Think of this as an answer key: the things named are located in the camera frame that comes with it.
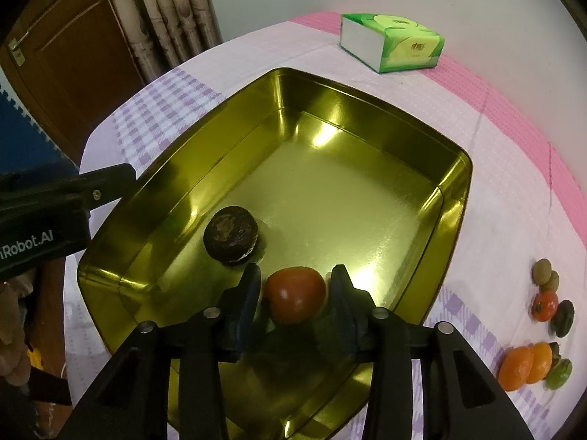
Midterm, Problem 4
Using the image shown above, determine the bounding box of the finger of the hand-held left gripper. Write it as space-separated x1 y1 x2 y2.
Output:
78 163 138 214

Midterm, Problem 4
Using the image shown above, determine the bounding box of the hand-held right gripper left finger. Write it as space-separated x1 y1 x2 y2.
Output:
57 264 262 440

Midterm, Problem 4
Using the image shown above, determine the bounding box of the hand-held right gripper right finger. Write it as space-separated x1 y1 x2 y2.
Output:
331 264 535 440

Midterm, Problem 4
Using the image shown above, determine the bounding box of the red tomato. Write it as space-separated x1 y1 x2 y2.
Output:
262 267 327 325

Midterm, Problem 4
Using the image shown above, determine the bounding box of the large dark brown round fruit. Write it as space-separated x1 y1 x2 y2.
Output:
204 205 263 267

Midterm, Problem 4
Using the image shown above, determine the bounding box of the gold metal tin tray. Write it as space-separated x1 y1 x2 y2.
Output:
76 67 473 440

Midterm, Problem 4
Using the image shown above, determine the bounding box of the orange mandarin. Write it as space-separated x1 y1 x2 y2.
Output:
497 346 535 392
525 342 554 385

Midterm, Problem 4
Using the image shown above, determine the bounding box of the green round fruit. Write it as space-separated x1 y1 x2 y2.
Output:
545 358 573 390

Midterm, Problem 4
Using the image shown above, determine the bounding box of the blue foam mat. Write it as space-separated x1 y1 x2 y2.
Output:
0 86 80 179

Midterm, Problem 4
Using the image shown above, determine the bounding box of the brown wooden door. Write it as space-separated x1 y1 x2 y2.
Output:
0 0 154 166

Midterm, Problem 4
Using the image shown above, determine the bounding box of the beige patterned curtain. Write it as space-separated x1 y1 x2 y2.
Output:
92 0 223 83

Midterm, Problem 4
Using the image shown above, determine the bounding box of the small red-orange persimmon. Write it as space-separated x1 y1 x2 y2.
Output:
532 291 559 322

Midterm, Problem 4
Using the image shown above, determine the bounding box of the small dark round fruit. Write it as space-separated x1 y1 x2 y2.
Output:
550 299 575 337

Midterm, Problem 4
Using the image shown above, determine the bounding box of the purple pink checked tablecloth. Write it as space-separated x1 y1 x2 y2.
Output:
64 9 587 440

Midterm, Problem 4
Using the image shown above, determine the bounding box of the green tissue box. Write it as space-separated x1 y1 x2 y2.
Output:
339 12 446 74

